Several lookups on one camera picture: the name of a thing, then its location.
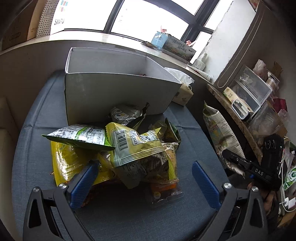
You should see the yellow snack pouch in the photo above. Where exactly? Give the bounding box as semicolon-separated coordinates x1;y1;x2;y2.
50;141;115;185

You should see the green striped snack bag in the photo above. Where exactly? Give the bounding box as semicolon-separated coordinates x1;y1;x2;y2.
42;124;115;151

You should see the white green newspaper snack bag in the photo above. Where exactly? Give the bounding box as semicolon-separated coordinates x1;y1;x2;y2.
203;102;245;177

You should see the yellow green chip bag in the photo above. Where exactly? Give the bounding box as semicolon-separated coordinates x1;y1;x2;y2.
106;122;165;167

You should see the green garlic pea bag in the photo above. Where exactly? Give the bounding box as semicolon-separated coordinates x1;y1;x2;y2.
149;118;182;145

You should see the orange clear snack pack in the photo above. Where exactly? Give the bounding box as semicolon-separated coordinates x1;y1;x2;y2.
145;182;184;207

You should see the white digital clock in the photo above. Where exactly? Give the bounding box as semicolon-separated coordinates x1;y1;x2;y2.
231;99;250;121

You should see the cream small carton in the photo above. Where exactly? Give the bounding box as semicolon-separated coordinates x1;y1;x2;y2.
223;87;253;113

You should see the clear plastic drawer unit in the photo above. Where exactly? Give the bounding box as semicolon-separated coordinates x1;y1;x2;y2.
229;65;272;116

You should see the beige tissue pack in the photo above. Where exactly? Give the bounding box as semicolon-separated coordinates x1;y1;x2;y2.
165;67;195;106

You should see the white open storage box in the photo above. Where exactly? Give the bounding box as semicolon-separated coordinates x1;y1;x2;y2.
65;47;182;125

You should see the white tube on sill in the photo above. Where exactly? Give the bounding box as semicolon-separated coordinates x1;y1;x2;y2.
187;65;212;82

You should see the white pump bottle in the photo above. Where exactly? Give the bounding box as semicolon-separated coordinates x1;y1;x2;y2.
193;53;207;71

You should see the printed gift box on sill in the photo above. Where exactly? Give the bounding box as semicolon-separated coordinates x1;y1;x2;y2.
151;32;196;62

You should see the small brown packet on sill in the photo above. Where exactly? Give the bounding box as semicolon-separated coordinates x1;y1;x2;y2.
141;41;155;48

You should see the brown cardboard box on sill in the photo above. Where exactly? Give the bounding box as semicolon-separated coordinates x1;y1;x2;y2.
2;0;47;50

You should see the white Sanfu shopping bag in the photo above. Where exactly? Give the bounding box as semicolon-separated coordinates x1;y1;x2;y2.
36;0;69;37

